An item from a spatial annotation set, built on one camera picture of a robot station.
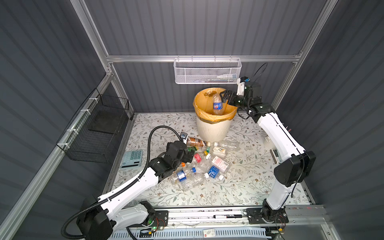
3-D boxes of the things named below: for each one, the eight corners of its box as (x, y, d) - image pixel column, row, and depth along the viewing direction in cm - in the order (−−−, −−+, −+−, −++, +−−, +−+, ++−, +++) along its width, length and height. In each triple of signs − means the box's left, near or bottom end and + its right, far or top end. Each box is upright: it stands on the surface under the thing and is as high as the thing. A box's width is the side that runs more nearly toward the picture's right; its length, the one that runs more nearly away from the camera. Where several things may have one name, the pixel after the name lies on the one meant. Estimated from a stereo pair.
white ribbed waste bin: (196, 145, 103) (197, 124, 85) (196, 140, 106) (197, 118, 88) (225, 145, 103) (232, 124, 85) (225, 140, 106) (231, 118, 88)
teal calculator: (121, 168, 93) (120, 166, 91) (124, 153, 100) (123, 151, 98) (141, 166, 94) (140, 164, 92) (143, 151, 101) (142, 149, 99)
